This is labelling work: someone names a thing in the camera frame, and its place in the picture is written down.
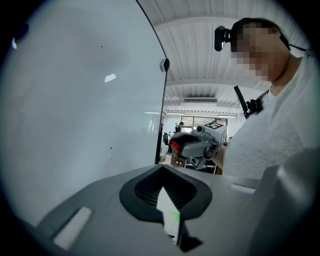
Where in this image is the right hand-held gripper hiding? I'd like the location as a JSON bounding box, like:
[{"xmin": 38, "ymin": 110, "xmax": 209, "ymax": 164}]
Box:
[{"xmin": 169, "ymin": 120, "xmax": 228, "ymax": 171}]

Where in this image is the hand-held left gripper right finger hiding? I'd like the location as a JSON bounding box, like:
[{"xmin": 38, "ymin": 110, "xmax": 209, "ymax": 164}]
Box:
[{"xmin": 162, "ymin": 164, "xmax": 262, "ymax": 256}]

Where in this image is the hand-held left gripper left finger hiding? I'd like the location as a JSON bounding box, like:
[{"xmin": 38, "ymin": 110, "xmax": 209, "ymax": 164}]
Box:
[{"xmin": 34, "ymin": 164, "xmax": 180, "ymax": 256}]

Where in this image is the person's right forearm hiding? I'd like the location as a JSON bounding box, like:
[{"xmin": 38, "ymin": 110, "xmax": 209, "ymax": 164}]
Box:
[{"xmin": 212, "ymin": 144, "xmax": 227, "ymax": 175}]

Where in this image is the person's right hand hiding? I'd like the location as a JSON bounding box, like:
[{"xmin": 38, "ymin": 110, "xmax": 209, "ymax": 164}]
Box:
[{"xmin": 203, "ymin": 143, "xmax": 220, "ymax": 160}]

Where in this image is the brown wooden cabinet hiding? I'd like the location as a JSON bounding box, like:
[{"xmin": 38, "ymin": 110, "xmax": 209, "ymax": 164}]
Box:
[{"xmin": 170, "ymin": 149, "xmax": 223, "ymax": 176}]

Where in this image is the large window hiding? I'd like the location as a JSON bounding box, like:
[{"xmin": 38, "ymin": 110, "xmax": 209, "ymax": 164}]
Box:
[{"xmin": 180, "ymin": 115, "xmax": 229, "ymax": 131}]

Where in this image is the ceiling air vent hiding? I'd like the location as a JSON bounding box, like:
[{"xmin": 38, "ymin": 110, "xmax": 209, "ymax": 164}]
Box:
[{"xmin": 183, "ymin": 97, "xmax": 218, "ymax": 103}]

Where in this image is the person's grey sweatshirt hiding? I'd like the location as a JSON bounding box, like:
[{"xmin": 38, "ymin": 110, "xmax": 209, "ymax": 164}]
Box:
[{"xmin": 221, "ymin": 53, "xmax": 320, "ymax": 181}]

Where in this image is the person's head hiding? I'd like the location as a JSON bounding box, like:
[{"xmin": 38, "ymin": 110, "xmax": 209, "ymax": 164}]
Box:
[{"xmin": 229, "ymin": 17, "xmax": 292, "ymax": 90}]

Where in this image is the large white whiteboard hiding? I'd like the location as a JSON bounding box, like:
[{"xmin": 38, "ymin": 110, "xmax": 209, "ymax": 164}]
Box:
[{"xmin": 0, "ymin": 0, "xmax": 171, "ymax": 227}]

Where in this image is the black chest strap mount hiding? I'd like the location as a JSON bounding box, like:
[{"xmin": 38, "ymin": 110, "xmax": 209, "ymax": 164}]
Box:
[{"xmin": 233, "ymin": 85, "xmax": 272, "ymax": 120}]

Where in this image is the grey whiteboard frame bracket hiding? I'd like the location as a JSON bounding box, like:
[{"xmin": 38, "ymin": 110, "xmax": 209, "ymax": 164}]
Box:
[{"xmin": 159, "ymin": 57, "xmax": 171, "ymax": 73}]

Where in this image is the black head camera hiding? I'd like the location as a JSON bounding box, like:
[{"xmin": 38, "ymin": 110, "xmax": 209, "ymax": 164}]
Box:
[{"xmin": 214, "ymin": 25, "xmax": 233, "ymax": 53}]

